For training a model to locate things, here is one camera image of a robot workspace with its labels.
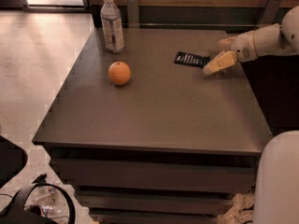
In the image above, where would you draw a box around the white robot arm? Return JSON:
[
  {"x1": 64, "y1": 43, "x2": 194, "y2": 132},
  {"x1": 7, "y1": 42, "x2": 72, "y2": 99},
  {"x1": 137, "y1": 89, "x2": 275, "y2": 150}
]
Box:
[{"x1": 203, "y1": 7, "x2": 299, "y2": 75}]

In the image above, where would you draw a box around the white robot shoulder cover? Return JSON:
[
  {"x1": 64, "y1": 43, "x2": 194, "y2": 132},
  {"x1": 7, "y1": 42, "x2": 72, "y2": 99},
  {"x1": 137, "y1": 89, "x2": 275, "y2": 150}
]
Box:
[{"x1": 253, "y1": 131, "x2": 299, "y2": 224}]

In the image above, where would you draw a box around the clear plastic water bottle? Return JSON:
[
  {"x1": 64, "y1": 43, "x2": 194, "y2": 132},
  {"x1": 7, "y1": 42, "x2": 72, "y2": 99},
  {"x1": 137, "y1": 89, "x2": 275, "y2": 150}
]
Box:
[{"x1": 100, "y1": 0, "x2": 124, "y2": 53}]

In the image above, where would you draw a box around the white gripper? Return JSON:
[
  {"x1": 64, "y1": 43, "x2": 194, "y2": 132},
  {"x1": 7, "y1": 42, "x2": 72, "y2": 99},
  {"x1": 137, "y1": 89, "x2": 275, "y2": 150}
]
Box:
[{"x1": 203, "y1": 31, "x2": 258, "y2": 75}]

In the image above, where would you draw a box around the metal wall bracket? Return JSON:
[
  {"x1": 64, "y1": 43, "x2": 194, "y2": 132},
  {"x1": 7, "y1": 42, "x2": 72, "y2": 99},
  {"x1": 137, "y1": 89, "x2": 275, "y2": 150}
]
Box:
[
  {"x1": 127, "y1": 0, "x2": 140, "y2": 28},
  {"x1": 258, "y1": 0, "x2": 282, "y2": 28}
]

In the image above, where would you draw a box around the left metal wall bracket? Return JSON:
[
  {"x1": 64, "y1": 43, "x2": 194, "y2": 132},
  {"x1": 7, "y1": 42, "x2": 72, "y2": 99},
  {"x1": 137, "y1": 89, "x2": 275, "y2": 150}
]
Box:
[{"x1": 127, "y1": 0, "x2": 140, "y2": 28}]

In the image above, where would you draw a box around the grey drawer cabinet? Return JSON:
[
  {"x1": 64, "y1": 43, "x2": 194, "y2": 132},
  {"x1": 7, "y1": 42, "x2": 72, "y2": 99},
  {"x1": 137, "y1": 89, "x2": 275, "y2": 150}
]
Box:
[{"x1": 33, "y1": 29, "x2": 271, "y2": 224}]

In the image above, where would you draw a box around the orange fruit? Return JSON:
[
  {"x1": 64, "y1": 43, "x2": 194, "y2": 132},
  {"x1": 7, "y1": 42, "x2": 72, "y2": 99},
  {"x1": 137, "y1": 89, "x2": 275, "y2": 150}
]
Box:
[{"x1": 108, "y1": 62, "x2": 131, "y2": 85}]

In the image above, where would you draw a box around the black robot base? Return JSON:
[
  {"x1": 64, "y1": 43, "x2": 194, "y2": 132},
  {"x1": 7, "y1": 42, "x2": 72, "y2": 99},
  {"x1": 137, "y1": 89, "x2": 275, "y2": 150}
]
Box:
[{"x1": 0, "y1": 135, "x2": 77, "y2": 224}]

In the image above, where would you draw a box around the right metal wall bracket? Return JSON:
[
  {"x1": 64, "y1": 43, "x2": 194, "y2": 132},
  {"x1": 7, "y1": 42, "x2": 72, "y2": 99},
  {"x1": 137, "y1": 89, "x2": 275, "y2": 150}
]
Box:
[{"x1": 258, "y1": 0, "x2": 282, "y2": 28}]

